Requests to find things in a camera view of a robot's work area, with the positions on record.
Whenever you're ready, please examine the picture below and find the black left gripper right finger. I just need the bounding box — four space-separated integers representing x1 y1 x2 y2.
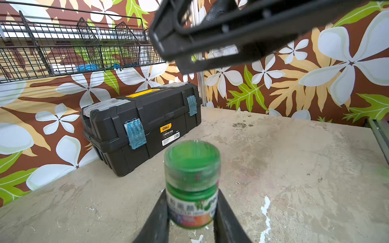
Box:
213 190 252 243

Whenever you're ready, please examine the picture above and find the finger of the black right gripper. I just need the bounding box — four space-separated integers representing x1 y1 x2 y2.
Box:
149 1 363 61
175 33 302 74

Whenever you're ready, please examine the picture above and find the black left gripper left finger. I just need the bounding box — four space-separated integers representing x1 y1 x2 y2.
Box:
133 190 170 243

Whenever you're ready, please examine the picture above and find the green paint jar lid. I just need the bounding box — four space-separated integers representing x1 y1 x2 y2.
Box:
164 140 221 192

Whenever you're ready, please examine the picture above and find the green paint jar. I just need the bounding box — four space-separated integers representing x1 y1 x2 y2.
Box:
166 184 219 229

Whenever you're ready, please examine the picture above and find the black deli toolbox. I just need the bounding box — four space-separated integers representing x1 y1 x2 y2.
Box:
80 83 202 177

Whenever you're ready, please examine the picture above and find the black wire wall basket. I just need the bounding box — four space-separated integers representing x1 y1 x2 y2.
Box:
1 1 163 83

